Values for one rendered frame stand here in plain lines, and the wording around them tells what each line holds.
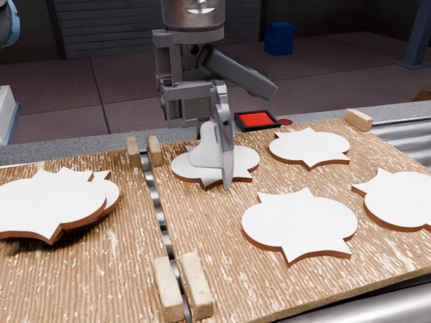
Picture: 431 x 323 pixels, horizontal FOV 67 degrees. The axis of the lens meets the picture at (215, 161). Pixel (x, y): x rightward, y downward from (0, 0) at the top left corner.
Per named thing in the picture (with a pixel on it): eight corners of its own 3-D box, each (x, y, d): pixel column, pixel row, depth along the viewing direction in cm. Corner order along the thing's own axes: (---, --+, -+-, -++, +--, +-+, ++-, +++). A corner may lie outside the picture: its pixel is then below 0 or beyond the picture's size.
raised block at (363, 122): (343, 120, 66) (346, 107, 64) (351, 119, 66) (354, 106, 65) (363, 133, 61) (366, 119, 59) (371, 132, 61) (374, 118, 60)
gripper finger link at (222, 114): (215, 155, 45) (202, 93, 45) (227, 152, 46) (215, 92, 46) (224, 151, 41) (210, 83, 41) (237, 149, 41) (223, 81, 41)
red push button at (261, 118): (238, 120, 70) (238, 115, 70) (264, 118, 72) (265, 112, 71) (247, 133, 66) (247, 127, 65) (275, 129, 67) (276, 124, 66)
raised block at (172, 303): (154, 274, 34) (151, 256, 32) (171, 270, 34) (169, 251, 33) (165, 327, 29) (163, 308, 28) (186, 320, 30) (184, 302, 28)
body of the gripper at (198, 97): (160, 111, 48) (148, 24, 42) (215, 103, 50) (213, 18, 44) (169, 134, 42) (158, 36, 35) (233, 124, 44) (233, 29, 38)
